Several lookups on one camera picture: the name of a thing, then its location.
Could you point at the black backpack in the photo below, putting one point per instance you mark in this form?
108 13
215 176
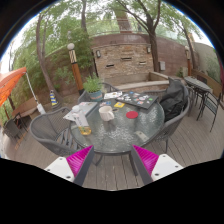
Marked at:
173 100

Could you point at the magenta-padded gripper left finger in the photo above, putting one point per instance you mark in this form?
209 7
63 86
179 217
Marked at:
58 166

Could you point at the black sticker-covered laptop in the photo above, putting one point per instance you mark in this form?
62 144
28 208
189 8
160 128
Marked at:
136 99

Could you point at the green plant in blue pot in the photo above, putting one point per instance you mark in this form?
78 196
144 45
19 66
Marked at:
93 87

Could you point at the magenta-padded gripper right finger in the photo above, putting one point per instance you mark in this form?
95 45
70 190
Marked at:
166 165

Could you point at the black wall lantern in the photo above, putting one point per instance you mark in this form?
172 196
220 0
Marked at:
98 53
148 49

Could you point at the yellow card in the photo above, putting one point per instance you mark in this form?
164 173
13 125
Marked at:
119 105

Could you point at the clear white-capped drink bottle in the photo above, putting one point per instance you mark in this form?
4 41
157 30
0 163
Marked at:
81 121

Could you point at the globe-topped wooden lamp post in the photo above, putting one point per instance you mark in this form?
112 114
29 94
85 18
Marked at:
188 63
76 71

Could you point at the grey wall utility box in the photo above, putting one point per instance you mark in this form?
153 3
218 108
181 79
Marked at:
162 65

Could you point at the flat round red coaster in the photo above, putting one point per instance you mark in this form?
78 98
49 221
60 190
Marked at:
132 114

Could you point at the wooden bench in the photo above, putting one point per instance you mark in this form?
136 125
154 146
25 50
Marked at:
23 107

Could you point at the forked dark-trunk tree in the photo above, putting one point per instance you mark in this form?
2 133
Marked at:
154 50

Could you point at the dark metal chair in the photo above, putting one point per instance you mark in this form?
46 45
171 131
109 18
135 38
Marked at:
13 128

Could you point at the white printed booklet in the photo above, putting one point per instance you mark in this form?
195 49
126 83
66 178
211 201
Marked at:
112 95

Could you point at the leaning thin-trunk tree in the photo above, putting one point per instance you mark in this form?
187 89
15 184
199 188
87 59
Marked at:
41 63

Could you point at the small colourful card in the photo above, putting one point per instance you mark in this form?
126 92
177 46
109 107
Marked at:
105 103

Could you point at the white ribbed mug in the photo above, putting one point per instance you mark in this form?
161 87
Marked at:
106 114

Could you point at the silver sticker-covered laptop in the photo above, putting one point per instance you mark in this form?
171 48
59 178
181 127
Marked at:
87 107

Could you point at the orange patio umbrella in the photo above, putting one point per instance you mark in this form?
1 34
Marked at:
10 83

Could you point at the black metal chair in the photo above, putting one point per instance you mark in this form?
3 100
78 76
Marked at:
210 105

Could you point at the blue and yellow striped bollard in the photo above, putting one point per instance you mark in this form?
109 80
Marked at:
53 98

